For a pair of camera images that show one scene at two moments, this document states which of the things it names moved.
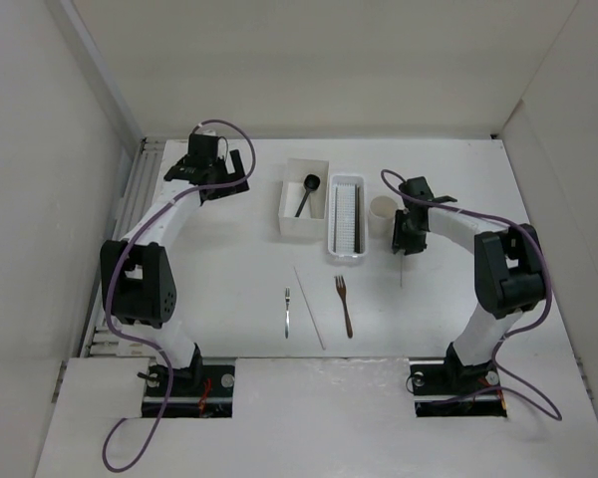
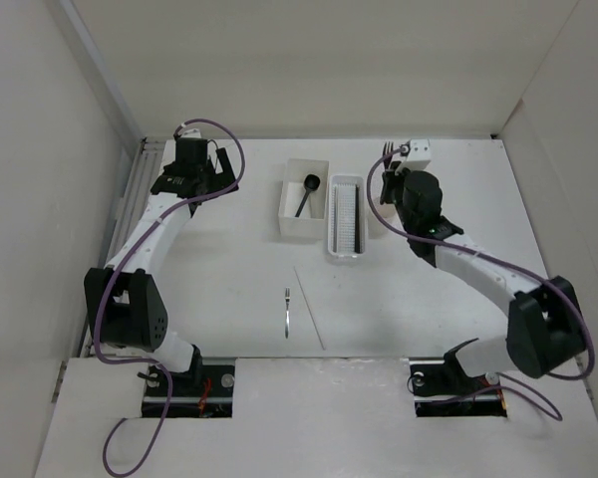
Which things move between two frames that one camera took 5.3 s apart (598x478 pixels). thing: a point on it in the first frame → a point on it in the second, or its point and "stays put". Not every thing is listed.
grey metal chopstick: x=362 y=218 stays put
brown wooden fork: x=342 y=287 → x=388 y=160
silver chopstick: x=357 y=220 stays put
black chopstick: x=335 y=220 stays put
